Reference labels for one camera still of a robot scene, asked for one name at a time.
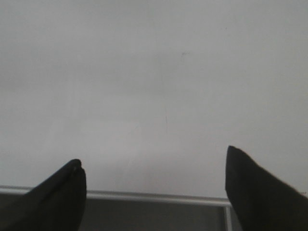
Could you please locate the white whiteboard with aluminium frame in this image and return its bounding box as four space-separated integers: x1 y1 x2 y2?
0 0 308 231

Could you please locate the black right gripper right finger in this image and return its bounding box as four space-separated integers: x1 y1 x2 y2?
225 146 308 231

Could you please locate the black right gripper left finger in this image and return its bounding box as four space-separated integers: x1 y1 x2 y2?
0 159 87 231

